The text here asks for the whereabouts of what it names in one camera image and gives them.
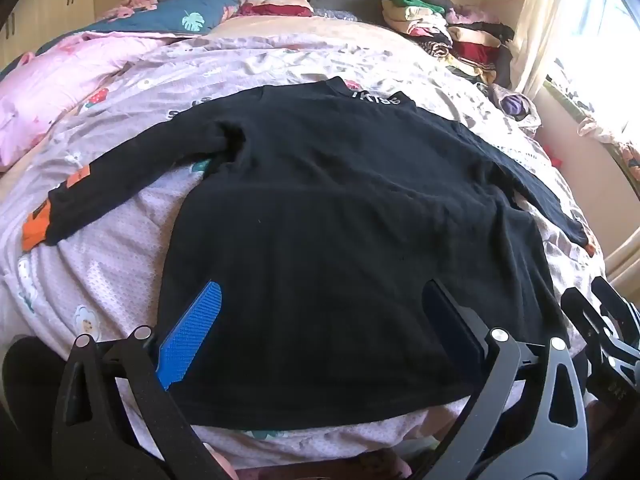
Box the red pillow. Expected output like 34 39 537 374
235 0 316 18

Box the pink quilt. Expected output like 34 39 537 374
0 30 166 171

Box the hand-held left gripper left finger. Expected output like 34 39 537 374
51 281 232 480

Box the lilac strawberry print blanket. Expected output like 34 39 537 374
0 25 608 471

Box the cream wardrobe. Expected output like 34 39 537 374
0 0 108 68

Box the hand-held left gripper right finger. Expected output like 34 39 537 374
421 280 590 480

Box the purple cloth bundle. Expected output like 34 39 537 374
487 82 543 136

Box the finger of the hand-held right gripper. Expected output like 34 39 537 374
560 287 608 366
592 277 640 356

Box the window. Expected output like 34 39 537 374
550 0 640 126

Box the beige bed sheet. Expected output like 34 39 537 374
210 12 426 46

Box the pile of folded clothes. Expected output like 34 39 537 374
381 0 516 86

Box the cream curtain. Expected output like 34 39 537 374
507 0 621 101

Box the black long-sleeve sweater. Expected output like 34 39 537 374
22 76 597 431

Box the clothes heap on windowsill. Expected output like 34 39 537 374
545 55 640 181

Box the blue leaf print quilt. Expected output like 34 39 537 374
35 0 241 56

